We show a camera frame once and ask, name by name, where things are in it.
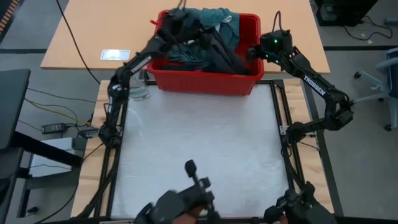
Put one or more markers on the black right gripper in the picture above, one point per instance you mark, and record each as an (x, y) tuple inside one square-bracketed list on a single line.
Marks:
[(275, 46)]

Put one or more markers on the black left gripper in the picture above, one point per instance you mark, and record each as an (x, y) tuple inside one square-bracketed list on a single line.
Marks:
[(183, 26)]

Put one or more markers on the teal patterned shirt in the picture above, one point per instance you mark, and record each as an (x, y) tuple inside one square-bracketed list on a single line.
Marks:
[(214, 15)]

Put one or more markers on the dark grey shorts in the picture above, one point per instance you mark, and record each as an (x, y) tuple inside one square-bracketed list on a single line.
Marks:
[(224, 56)]

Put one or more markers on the red plastic laundry bin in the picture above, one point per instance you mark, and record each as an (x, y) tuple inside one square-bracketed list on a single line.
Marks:
[(202, 84)]

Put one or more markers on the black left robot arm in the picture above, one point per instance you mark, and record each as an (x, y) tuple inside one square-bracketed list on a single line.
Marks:
[(119, 82)]

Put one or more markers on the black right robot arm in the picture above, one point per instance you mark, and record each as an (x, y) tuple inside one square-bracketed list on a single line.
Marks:
[(314, 85)]

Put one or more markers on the red tag on gripper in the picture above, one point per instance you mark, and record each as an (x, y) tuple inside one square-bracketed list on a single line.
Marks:
[(154, 22)]

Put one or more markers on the light wooden desk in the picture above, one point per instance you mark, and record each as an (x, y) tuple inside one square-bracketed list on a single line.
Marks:
[(124, 25)]

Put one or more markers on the white flat card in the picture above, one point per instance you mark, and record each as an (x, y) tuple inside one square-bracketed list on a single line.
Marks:
[(115, 54)]

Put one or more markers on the black equipment case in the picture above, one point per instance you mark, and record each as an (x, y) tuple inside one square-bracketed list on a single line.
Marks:
[(342, 12)]

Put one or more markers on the clear spray bottle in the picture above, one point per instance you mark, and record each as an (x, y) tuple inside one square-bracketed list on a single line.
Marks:
[(138, 92)]

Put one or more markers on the black power adapter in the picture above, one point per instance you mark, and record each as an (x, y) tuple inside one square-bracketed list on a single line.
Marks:
[(53, 128)]

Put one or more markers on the white box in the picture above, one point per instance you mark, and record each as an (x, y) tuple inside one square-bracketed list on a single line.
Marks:
[(56, 143)]

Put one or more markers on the orange black striped strip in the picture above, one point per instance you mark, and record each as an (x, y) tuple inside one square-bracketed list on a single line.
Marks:
[(9, 12)]

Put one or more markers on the black side table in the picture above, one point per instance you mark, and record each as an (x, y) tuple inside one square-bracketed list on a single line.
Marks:
[(12, 102)]

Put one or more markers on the person's hand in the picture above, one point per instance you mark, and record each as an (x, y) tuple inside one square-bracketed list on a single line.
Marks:
[(191, 215)]

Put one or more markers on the black aluminium table frame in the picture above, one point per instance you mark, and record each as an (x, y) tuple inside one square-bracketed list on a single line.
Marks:
[(277, 83)]

